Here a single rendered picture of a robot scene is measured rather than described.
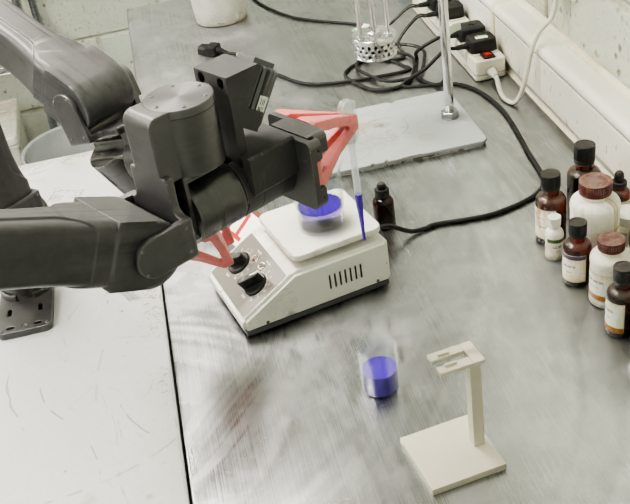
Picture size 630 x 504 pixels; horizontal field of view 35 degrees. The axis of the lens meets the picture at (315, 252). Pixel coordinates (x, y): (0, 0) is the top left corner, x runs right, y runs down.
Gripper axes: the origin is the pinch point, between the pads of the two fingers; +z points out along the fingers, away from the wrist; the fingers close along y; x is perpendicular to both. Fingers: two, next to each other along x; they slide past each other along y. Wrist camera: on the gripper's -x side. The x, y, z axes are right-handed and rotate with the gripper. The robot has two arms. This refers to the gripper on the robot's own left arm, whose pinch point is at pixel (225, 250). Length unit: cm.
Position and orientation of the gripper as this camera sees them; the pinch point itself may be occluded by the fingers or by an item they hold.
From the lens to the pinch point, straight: 118.8
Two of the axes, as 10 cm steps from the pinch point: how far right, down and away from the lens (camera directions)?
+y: -0.3, -7.1, 7.0
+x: -8.2, 4.2, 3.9
